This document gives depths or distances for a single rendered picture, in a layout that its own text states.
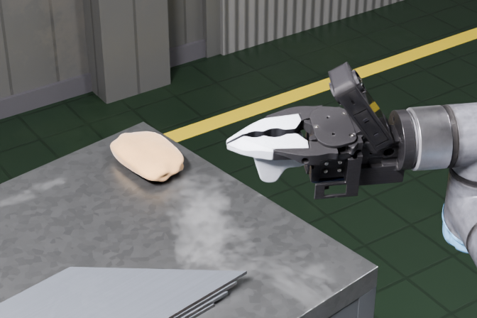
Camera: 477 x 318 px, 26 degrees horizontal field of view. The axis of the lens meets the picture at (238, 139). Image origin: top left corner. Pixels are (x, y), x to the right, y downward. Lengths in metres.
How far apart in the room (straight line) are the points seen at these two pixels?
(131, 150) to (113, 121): 2.23
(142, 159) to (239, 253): 0.28
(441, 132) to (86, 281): 0.63
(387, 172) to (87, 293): 0.54
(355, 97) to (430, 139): 0.11
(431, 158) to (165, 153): 0.73
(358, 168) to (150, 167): 0.69
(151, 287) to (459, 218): 0.52
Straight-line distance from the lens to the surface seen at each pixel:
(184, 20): 4.42
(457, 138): 1.21
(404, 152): 1.19
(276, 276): 1.62
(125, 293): 1.56
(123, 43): 4.12
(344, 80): 1.13
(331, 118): 1.20
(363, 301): 1.66
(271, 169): 1.18
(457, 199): 1.27
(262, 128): 1.18
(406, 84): 4.37
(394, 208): 3.60
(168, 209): 1.76
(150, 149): 1.85
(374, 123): 1.17
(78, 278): 1.59
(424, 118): 1.20
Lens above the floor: 2.07
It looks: 32 degrees down
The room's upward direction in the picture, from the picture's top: straight up
